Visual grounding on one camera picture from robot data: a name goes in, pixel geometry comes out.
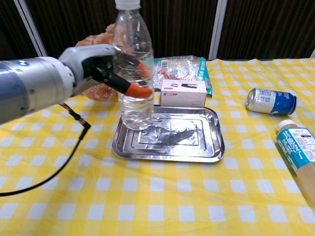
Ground teal snack bag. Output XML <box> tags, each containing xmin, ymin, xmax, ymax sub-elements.
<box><xmin>153</xmin><ymin>55</ymin><xmax>213</xmax><ymax>97</ymax></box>

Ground transparent water bottle white cap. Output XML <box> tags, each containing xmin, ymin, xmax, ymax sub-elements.
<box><xmin>112</xmin><ymin>0</ymin><xmax>155</xmax><ymax>131</ymax></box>

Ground rectangular metal tray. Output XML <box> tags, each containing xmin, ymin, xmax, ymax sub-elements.
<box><xmin>112</xmin><ymin>105</ymin><xmax>225</xmax><ymax>164</ymax></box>

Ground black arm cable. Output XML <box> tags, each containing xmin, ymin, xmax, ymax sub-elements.
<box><xmin>0</xmin><ymin>102</ymin><xmax>92</xmax><ymax>197</ymax></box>

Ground beige drink bottle teal label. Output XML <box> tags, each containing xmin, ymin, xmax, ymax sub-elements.
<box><xmin>275</xmin><ymin>119</ymin><xmax>315</xmax><ymax>205</ymax></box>

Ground yellow white checkered tablecloth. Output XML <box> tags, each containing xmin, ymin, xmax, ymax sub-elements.
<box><xmin>0</xmin><ymin>58</ymin><xmax>315</xmax><ymax>236</ymax></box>

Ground small white pink box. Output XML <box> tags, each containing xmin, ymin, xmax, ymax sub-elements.
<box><xmin>160</xmin><ymin>79</ymin><xmax>207</xmax><ymax>108</ymax></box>

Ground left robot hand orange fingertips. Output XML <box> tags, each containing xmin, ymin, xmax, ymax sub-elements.
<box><xmin>58</xmin><ymin>43</ymin><xmax>154</xmax><ymax>98</ymax></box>

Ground brown plush teddy bear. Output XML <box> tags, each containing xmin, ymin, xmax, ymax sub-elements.
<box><xmin>75</xmin><ymin>24</ymin><xmax>118</xmax><ymax>101</ymax></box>

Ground blue white drink can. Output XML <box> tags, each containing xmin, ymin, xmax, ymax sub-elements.
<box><xmin>246</xmin><ymin>88</ymin><xmax>298</xmax><ymax>116</ymax></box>

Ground white partition frame post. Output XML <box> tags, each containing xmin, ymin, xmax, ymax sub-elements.
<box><xmin>208</xmin><ymin>0</ymin><xmax>228</xmax><ymax>60</ymax></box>
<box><xmin>13</xmin><ymin>0</ymin><xmax>48</xmax><ymax>58</ymax></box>

